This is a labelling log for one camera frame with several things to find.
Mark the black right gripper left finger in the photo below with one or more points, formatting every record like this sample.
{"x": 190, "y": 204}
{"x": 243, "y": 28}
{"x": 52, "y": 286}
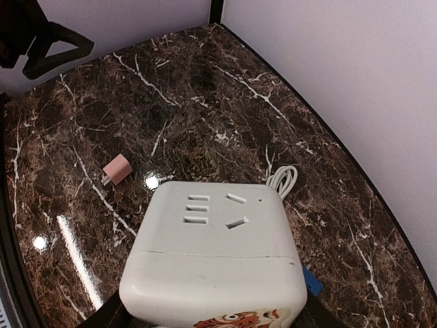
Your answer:
{"x": 112, "y": 314}

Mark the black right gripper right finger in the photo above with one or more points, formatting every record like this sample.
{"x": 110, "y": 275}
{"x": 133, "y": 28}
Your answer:
{"x": 315, "y": 315}

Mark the right black frame post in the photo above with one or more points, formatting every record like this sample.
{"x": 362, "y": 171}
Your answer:
{"x": 216, "y": 10}

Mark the blue cube socket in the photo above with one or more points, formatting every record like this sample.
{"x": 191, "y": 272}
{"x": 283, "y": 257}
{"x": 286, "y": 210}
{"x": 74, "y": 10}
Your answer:
{"x": 314, "y": 285}

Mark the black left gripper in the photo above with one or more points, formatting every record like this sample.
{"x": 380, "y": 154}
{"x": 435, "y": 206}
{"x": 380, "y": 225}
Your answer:
{"x": 25, "y": 30}

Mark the black front rail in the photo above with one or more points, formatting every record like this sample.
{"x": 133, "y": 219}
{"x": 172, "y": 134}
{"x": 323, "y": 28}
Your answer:
{"x": 17, "y": 295}

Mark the white cube socket adapter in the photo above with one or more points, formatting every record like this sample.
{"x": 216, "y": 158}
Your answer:
{"x": 214, "y": 255}

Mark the pink wall charger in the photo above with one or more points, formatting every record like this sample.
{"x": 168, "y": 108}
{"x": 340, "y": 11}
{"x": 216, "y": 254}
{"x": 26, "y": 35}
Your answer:
{"x": 117, "y": 170}

